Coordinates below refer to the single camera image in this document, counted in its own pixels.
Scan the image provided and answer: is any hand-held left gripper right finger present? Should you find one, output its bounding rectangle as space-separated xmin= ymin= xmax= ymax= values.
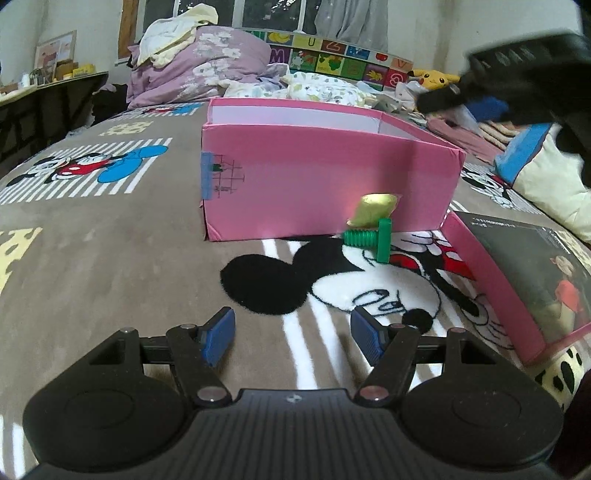
xmin=349 ymin=307 xmax=505 ymax=407

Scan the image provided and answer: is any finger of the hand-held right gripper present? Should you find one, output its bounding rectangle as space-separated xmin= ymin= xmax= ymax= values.
xmin=416 ymin=84 xmax=469 ymax=112

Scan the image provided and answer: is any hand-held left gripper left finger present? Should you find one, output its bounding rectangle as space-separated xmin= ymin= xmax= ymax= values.
xmin=88 ymin=307 xmax=236 ymax=407

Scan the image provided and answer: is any green plastic bolt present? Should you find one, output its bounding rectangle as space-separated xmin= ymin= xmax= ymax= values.
xmin=342 ymin=218 xmax=393 ymax=265

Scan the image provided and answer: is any yellow-green snack packet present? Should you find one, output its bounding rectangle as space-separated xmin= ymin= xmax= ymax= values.
xmin=346 ymin=193 xmax=403 ymax=230

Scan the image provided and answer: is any pink cardboard box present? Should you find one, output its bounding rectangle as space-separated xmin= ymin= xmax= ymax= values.
xmin=200 ymin=97 xmax=466 ymax=243

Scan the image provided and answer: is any yellow plush toy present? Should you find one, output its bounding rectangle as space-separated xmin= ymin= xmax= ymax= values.
xmin=410 ymin=68 xmax=462 ymax=91

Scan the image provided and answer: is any pink folded cloth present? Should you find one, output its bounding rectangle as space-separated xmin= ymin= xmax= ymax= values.
xmin=426 ymin=113 xmax=511 ymax=163

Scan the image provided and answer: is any blue cloth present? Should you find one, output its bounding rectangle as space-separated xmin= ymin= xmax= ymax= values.
xmin=465 ymin=98 xmax=511 ymax=124

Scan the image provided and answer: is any blue and cream pillow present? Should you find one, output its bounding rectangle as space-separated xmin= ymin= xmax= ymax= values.
xmin=493 ymin=122 xmax=591 ymax=244

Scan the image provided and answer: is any colourful alphabet foam panel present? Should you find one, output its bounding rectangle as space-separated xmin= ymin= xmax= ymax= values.
xmin=240 ymin=28 xmax=415 ymax=92

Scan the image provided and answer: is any grey curtain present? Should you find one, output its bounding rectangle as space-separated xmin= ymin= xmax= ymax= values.
xmin=314 ymin=0 xmax=389 ymax=52

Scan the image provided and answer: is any white floral bedding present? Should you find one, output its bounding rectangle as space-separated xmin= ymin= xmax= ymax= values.
xmin=221 ymin=65 xmax=382 ymax=110

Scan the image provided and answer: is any cartoon mouse printed blanket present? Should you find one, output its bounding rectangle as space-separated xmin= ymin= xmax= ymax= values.
xmin=0 ymin=99 xmax=591 ymax=480

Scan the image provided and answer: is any pink box lid dark print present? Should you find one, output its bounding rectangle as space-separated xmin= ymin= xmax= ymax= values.
xmin=442 ymin=210 xmax=591 ymax=368

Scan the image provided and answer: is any purple floral quilt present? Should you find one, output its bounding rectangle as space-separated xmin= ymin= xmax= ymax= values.
xmin=126 ymin=24 xmax=274 ymax=110

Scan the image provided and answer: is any cream crumpled cloth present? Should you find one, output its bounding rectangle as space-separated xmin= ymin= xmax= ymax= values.
xmin=138 ymin=4 xmax=219 ymax=70

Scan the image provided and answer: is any dark side desk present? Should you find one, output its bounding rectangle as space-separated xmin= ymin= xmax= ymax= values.
xmin=0 ymin=71 xmax=110 ymax=174

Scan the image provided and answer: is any yellow box on desk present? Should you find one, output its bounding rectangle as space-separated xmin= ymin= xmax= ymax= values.
xmin=55 ymin=62 xmax=96 ymax=80

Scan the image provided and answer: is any wooden board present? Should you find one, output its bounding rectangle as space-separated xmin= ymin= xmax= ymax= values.
xmin=117 ymin=0 xmax=140 ymax=66

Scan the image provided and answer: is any framed picture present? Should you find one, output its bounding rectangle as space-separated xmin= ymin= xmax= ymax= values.
xmin=34 ymin=30 xmax=78 ymax=80

